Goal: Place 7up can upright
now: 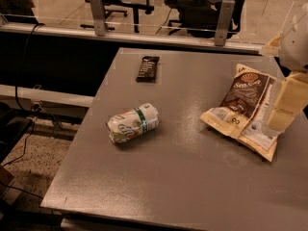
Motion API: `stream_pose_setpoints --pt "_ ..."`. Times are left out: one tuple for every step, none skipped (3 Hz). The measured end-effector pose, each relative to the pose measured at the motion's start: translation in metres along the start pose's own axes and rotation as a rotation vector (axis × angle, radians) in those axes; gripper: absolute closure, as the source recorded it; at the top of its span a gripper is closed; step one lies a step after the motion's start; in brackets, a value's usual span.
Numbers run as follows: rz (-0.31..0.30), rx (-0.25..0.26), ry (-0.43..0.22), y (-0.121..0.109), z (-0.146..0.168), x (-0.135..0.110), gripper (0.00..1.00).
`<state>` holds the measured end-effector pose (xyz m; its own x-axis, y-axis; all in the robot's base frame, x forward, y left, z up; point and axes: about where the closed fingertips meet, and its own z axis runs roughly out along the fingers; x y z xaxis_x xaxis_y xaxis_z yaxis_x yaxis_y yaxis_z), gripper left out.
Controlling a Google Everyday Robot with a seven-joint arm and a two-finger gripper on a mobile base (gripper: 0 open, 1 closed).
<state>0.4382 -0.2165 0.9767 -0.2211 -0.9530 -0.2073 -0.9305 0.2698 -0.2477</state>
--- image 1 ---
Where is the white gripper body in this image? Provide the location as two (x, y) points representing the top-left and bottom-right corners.
(278, 3), (308, 71)

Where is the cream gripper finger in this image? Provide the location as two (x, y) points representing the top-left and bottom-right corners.
(259, 33), (282, 57)
(266, 71), (308, 133)

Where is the white green 7up can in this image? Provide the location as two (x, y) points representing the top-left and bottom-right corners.
(107, 103), (160, 143)

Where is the clear barrier panel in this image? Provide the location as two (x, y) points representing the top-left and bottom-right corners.
(0, 0), (308, 46)

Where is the brown cream chip bag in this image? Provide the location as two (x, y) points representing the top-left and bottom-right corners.
(200, 64), (278, 162)

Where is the dark seated chair right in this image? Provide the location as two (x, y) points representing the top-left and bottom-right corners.
(165, 0), (245, 39)

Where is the dark chocolate bar wrapper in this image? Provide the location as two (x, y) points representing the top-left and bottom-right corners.
(136, 56), (160, 82)

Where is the right metal barrier bracket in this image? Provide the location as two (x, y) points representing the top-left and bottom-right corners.
(215, 0), (235, 46)

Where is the metal barrier bracket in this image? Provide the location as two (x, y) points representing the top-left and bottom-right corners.
(90, 0), (107, 37)
(215, 0), (235, 46)

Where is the left metal barrier bracket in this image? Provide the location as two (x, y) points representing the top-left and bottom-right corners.
(90, 0), (107, 37)

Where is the white horizontal rail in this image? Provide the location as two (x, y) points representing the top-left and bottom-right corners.
(0, 85), (93, 108)

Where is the black power cable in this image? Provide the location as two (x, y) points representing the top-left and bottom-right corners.
(13, 22), (46, 113)

